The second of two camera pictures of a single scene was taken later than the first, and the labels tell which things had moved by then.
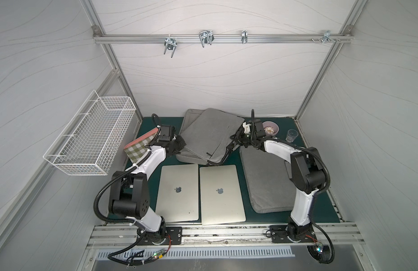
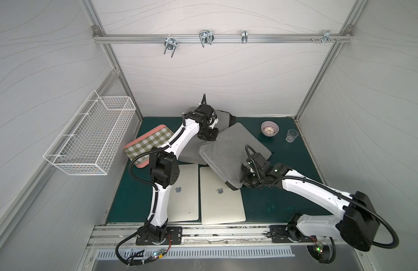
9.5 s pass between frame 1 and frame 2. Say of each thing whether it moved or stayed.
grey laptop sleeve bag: moved
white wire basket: stayed
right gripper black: moved
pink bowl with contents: stayed
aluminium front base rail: stayed
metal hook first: stayed
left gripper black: moved
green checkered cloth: stayed
